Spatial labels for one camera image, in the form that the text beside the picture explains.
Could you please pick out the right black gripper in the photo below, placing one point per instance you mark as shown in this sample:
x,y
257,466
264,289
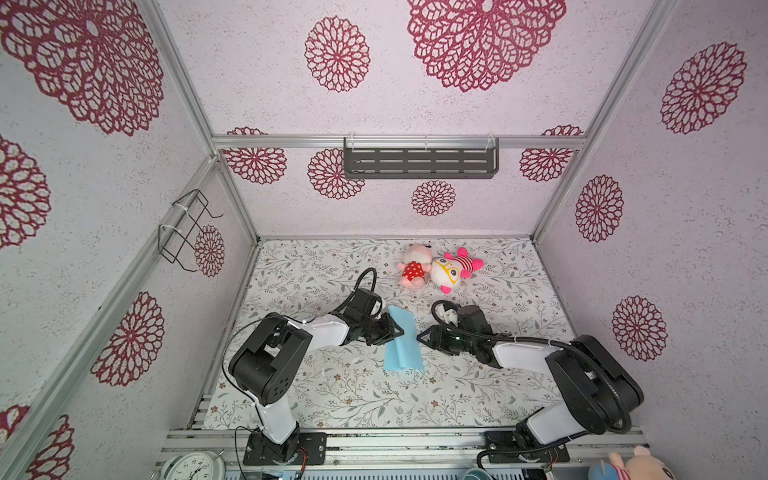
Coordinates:
x,y
431,340

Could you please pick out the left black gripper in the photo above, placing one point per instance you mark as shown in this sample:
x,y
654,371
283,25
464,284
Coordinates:
x,y
388,332

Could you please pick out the light blue paper sheet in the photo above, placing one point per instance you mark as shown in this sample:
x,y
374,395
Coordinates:
x,y
403,353

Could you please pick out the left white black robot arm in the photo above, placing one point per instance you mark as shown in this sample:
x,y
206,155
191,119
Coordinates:
x,y
266,364

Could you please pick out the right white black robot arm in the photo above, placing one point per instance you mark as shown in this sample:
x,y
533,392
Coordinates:
x,y
597,395

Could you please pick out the yellow face plush doll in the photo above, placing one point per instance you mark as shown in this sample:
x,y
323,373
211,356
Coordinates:
x,y
450,270

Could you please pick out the pink plush doll red dress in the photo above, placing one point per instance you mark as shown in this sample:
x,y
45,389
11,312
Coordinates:
x,y
415,266

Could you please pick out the teal round cup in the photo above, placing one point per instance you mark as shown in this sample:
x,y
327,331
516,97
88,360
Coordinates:
x,y
475,474

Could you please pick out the blue plush toy foreground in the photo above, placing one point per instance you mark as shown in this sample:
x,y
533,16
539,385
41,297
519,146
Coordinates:
x,y
603,471

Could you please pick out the white analog clock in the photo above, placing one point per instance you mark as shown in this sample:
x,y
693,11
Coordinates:
x,y
199,465

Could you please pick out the pink plush toy foreground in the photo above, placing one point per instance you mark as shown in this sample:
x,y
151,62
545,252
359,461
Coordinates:
x,y
641,466

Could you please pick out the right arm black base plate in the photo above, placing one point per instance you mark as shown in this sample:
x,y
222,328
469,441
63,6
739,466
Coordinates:
x,y
510,446

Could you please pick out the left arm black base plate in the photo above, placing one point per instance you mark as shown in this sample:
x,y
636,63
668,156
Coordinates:
x,y
301,448

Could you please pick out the grey slotted wall shelf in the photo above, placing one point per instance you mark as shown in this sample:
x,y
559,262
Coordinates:
x,y
424,163

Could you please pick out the black wire wall rack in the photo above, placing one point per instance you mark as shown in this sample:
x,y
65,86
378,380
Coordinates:
x,y
193,242

